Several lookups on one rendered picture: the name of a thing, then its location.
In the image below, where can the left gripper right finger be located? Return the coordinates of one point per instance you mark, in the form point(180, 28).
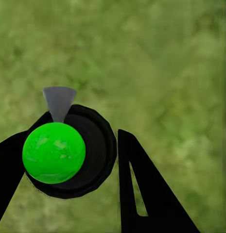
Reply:
point(165, 213)

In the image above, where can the pesticide atomizer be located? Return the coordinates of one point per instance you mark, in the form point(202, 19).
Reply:
point(71, 149)

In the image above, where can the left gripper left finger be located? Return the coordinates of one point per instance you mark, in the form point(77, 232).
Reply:
point(11, 168)

